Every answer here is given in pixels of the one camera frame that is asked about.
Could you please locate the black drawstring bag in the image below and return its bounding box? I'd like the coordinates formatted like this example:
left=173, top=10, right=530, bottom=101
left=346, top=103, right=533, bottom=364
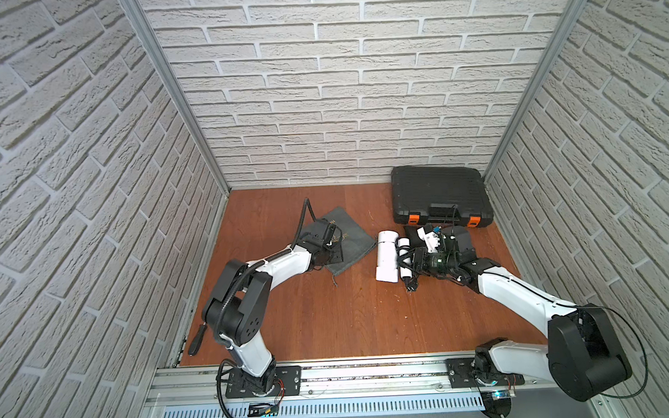
left=405, top=225, right=426, bottom=246

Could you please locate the grey drawstring bag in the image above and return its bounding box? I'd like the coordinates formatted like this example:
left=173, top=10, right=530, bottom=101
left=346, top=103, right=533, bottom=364
left=298, top=207, right=376, bottom=276

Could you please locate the white hair dryer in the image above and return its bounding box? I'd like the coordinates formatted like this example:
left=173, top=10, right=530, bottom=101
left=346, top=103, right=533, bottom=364
left=375, top=230, right=419, bottom=292

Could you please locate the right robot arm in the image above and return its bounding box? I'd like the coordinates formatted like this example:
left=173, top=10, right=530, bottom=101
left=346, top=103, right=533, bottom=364
left=394, top=226, right=633, bottom=402

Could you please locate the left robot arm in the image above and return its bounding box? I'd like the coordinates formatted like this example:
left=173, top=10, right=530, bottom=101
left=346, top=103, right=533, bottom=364
left=188, top=199, right=343, bottom=396

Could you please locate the black plastic tool case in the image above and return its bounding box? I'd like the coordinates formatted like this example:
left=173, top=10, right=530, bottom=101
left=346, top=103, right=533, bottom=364
left=391, top=165, right=495, bottom=228

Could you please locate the black screwdriver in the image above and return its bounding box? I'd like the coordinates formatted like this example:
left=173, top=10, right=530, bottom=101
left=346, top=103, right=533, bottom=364
left=187, top=323, right=208, bottom=356

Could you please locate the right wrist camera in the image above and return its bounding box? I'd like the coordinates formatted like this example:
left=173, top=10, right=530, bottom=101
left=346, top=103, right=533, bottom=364
left=417, top=225, right=443, bottom=254

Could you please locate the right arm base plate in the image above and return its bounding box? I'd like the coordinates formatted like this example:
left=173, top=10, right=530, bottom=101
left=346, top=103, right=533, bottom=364
left=445, top=355, right=525, bottom=389

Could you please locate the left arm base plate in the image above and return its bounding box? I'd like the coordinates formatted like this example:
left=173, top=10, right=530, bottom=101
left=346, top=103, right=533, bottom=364
left=225, top=365, right=303, bottom=399

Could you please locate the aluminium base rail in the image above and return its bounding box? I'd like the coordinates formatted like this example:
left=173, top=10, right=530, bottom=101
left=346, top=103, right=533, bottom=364
left=132, top=343, right=613, bottom=418

